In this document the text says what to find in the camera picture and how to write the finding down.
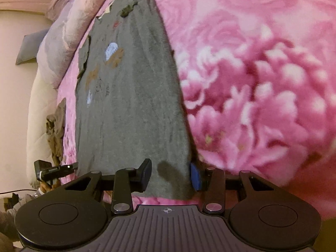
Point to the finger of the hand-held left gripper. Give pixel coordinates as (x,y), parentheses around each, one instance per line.
(74,167)

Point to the fluffy folded comforter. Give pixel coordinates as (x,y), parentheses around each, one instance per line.
(60,44)

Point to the person's left forearm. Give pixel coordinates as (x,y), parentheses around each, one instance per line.
(18,207)

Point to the olive green garment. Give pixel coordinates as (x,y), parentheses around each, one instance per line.
(56,131)

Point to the pink floral blanket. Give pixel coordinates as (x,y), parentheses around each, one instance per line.
(249,84)

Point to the pinkish grey pillow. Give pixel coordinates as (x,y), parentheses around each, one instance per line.
(59,6)

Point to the person's left hand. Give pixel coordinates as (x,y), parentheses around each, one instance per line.
(50,186)

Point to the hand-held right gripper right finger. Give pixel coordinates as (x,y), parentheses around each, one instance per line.
(195,177)

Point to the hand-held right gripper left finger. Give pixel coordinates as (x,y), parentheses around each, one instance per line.
(146,174)

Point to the grey t-shirt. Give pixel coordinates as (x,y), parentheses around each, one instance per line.
(131,110)

